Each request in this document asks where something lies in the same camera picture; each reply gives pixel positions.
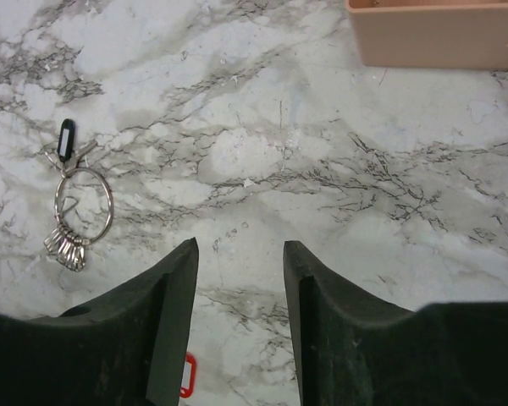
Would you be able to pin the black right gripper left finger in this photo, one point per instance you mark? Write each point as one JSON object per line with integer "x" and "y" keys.
{"x": 125, "y": 347}

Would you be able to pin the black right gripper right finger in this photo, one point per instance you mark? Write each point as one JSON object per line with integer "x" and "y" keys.
{"x": 354, "y": 348}

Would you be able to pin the silver keyring with clips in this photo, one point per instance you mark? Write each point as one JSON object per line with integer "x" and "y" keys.
{"x": 82, "y": 217}

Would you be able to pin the black key fob key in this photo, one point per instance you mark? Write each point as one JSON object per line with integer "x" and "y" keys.
{"x": 67, "y": 158}

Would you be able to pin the orange plastic file organizer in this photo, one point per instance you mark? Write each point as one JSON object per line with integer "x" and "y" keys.
{"x": 431, "y": 34}

